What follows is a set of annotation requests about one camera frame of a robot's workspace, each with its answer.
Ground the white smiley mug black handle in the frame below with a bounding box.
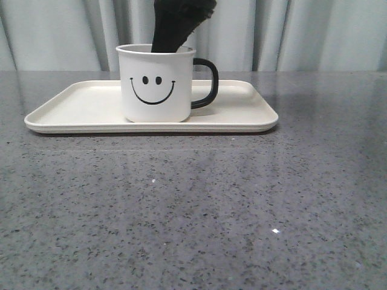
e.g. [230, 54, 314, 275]
[116, 44, 219, 123]

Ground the pale grey-green curtain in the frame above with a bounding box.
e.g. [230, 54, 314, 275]
[1, 1, 386, 71]

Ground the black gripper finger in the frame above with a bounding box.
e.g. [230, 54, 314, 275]
[151, 0, 216, 53]

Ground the cream rectangular plastic tray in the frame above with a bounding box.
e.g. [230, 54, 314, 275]
[24, 80, 279, 134]

